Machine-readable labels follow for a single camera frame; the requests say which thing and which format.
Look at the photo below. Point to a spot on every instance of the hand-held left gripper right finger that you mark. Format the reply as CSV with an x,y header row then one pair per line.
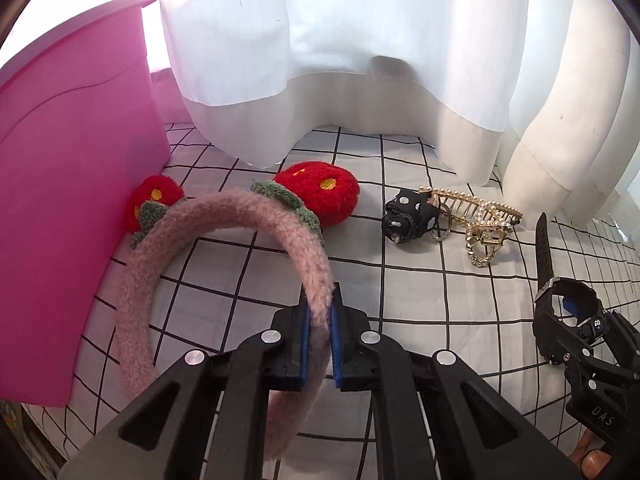
x,y
336,350

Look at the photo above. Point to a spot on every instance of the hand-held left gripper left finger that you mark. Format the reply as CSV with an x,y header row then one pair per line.
x,y
303,345

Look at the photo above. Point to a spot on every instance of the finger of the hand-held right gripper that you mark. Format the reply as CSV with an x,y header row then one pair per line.
x,y
575,365
568,306

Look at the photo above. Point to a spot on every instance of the black wrist watch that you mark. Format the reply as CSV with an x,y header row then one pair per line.
x,y
542,255

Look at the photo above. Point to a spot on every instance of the pink fuzzy flower headband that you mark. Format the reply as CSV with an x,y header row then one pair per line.
x,y
300,240

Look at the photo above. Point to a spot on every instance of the pink plastic tub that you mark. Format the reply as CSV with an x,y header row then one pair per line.
x,y
60,185

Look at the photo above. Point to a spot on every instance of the person's right hand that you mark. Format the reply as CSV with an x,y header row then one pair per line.
x,y
595,460

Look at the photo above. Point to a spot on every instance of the gold pearl hair claw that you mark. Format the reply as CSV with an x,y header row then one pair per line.
x,y
480,247

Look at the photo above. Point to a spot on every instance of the white curtain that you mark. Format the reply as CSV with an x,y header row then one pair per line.
x,y
350,35

